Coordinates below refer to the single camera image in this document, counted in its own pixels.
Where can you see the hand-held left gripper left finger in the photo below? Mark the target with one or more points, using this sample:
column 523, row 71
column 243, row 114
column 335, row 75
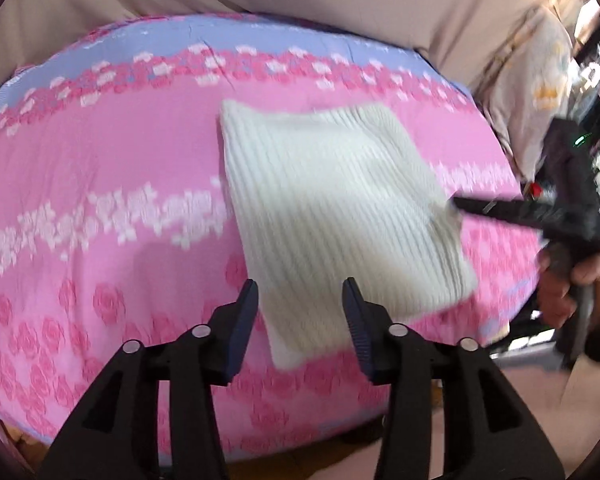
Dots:
column 240, row 330

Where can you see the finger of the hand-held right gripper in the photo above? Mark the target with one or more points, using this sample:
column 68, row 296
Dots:
column 500, row 212

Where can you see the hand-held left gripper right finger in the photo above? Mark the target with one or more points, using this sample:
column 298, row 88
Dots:
column 362, row 330

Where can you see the white red navy knit sweater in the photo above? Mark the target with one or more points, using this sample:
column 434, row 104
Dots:
column 330, row 200

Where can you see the person's right hand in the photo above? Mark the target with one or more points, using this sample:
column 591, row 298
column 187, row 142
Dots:
column 552, row 295

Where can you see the pink floral bed sheet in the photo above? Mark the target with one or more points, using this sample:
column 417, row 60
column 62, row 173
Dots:
column 105, row 170

